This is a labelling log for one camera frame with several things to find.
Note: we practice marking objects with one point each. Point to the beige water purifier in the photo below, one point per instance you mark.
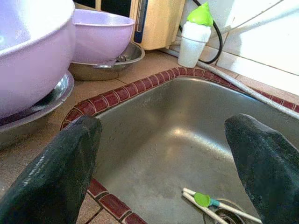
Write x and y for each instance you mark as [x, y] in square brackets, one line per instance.
[158, 23]

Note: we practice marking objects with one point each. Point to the white bottle with green cap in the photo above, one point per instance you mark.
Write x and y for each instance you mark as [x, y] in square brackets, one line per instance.
[191, 46]

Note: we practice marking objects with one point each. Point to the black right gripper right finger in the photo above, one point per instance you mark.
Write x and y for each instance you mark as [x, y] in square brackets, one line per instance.
[268, 175]

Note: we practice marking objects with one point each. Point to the purple plastic bowl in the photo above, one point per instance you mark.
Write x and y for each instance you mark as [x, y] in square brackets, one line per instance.
[35, 58]
[100, 42]

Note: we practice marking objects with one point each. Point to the green plastic spoon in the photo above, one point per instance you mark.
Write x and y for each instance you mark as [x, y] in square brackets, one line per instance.
[202, 199]

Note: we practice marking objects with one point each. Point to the steel kitchen sink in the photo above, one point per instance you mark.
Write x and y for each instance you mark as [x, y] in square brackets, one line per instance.
[163, 151]

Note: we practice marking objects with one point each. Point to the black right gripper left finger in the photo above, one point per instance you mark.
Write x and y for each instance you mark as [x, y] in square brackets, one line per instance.
[53, 177]

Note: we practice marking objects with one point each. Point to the white chopstick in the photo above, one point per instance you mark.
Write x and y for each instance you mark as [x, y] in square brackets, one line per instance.
[201, 206]
[238, 211]

